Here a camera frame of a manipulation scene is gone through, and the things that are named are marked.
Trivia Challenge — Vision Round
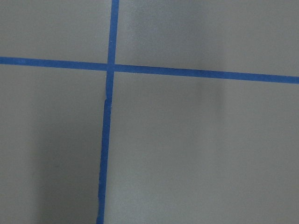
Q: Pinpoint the blue tape line lengthwise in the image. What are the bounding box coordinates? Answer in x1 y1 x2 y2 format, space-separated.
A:
96 0 119 224

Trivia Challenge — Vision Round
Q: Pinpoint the blue tape line crosswise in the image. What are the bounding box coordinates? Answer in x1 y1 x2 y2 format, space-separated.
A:
0 56 299 84

